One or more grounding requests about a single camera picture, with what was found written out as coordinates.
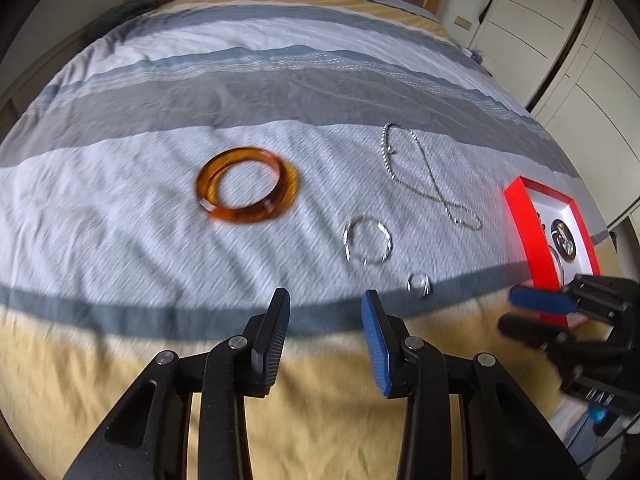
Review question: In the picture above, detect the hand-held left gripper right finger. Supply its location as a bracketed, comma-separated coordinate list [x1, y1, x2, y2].
[361, 289, 586, 480]

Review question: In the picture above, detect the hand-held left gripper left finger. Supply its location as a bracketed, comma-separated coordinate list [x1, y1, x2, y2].
[65, 287, 292, 480]

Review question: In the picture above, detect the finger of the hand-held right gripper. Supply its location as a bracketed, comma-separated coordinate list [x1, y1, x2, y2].
[509, 284, 577, 316]
[497, 313, 568, 355]

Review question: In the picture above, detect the dark olive bangle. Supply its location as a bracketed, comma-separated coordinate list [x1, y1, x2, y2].
[549, 217, 582, 263]

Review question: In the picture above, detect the red cardboard box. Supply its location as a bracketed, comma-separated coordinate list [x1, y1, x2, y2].
[503, 175, 602, 322]

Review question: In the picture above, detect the silver ring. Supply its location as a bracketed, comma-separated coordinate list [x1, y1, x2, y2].
[407, 272, 432, 297]

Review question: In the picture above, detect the thin silver bracelet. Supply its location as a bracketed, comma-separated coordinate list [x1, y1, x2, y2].
[342, 214, 395, 266]

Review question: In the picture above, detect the amber bangle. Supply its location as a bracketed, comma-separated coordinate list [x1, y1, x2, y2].
[195, 146, 302, 224]

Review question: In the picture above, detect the silver chain necklace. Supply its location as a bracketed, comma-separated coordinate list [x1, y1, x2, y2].
[380, 121, 484, 234]

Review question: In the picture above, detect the striped bed blanket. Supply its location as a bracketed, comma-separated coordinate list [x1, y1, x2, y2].
[0, 0, 613, 480]

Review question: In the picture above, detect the white wardrobe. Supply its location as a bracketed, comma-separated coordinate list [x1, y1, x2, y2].
[467, 0, 640, 233]

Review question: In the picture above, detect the low side cabinet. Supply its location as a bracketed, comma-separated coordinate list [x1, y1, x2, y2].
[0, 22, 93, 128]

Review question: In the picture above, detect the blue-grey cloth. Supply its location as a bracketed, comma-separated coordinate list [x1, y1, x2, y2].
[84, 0, 157, 42]

